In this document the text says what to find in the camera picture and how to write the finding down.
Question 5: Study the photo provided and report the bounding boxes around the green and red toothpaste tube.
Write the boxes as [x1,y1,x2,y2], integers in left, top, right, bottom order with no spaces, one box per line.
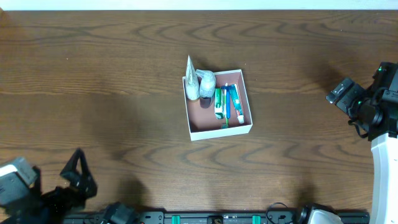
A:
[229,84,244,124]

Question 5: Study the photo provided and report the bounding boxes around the blue disposable razor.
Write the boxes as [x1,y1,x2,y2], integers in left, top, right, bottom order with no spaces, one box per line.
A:
[221,83,231,119]

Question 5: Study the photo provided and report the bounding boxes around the green and white toothbrush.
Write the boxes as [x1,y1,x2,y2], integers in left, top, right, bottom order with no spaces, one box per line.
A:
[221,91,229,129]

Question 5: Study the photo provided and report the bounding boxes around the green and white soap box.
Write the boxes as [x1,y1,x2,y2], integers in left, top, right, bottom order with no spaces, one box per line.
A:
[214,88,224,119]

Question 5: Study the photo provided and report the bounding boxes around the clear and blue pump bottle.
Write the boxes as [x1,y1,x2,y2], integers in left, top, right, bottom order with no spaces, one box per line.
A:
[196,69,216,108]

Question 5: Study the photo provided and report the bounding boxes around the white Pantene tube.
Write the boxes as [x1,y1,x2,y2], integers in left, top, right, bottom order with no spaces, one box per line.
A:
[185,56,200,101]

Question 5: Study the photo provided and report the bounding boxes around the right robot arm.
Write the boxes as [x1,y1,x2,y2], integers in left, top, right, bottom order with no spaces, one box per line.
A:
[326,78,397,223]

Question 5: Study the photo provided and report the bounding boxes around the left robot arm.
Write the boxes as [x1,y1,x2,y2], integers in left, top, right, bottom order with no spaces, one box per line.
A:
[1,148,139,224]

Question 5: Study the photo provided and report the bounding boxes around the white box with pink interior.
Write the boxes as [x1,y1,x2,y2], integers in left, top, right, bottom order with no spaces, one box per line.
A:
[185,69,252,141]

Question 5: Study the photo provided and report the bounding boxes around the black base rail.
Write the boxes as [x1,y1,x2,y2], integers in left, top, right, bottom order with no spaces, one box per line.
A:
[63,210,370,224]

